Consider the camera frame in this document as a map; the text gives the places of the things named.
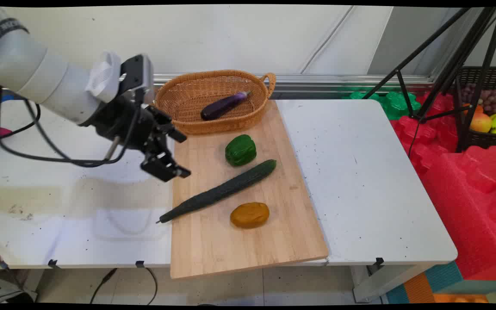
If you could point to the black plastic crate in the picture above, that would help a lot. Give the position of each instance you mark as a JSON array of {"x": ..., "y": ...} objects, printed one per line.
[{"x": 485, "y": 140}]

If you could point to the purple toy eggplant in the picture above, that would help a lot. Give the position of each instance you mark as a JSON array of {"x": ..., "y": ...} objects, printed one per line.
[{"x": 222, "y": 106}]

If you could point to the teal foam floor tile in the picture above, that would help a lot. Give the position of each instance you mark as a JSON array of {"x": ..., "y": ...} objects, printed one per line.
[{"x": 444, "y": 277}]

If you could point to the green toy bell pepper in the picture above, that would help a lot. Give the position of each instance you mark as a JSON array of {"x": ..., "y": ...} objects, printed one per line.
[{"x": 240, "y": 150}]

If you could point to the small orange toy fruit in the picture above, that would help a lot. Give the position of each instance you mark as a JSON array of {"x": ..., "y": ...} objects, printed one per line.
[{"x": 477, "y": 108}]

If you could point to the wooden cutting board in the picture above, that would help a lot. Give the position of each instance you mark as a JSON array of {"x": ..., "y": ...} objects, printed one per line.
[{"x": 230, "y": 249}]

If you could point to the orange-brown toy potato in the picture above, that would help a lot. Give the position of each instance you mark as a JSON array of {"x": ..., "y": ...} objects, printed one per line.
[{"x": 250, "y": 215}]

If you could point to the orange foam floor tile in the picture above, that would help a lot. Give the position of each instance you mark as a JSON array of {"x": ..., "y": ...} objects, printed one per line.
[{"x": 420, "y": 288}]

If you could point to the black tripod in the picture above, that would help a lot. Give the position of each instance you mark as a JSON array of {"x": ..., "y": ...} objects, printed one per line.
[{"x": 456, "y": 60}]

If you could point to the purple toy grapes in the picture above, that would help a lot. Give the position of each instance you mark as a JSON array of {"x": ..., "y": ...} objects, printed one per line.
[{"x": 493, "y": 101}]

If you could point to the white table leg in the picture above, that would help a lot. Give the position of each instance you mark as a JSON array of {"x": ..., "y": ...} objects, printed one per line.
[{"x": 381, "y": 284}]

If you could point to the grey bag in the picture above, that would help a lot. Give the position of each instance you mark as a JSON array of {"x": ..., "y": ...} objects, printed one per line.
[{"x": 7, "y": 292}]

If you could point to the aluminium profile rail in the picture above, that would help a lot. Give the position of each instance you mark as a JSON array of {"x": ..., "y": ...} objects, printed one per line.
[{"x": 317, "y": 79}]

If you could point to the woven wicker basket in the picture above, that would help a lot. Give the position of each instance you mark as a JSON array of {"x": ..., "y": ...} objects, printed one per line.
[{"x": 187, "y": 99}]

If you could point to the black silver wrist camera box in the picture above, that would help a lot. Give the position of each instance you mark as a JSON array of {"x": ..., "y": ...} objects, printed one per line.
[{"x": 138, "y": 73}]

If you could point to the long dark green cucumber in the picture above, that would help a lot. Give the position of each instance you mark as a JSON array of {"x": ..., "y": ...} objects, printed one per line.
[{"x": 222, "y": 189}]

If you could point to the green foam mat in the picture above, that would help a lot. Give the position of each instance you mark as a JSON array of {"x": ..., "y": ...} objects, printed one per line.
[{"x": 396, "y": 105}]

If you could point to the black table clip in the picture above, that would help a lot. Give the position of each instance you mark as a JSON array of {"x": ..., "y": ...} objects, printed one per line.
[
  {"x": 53, "y": 263},
  {"x": 140, "y": 264},
  {"x": 379, "y": 261}
]

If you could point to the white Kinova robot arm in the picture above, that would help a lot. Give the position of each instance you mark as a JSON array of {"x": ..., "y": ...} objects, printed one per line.
[{"x": 37, "y": 73}]

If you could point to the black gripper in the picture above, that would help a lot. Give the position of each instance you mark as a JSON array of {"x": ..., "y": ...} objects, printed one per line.
[{"x": 123, "y": 125}]

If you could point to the orange-yellow toy mango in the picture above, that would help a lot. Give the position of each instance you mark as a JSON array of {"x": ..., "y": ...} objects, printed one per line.
[{"x": 480, "y": 123}]

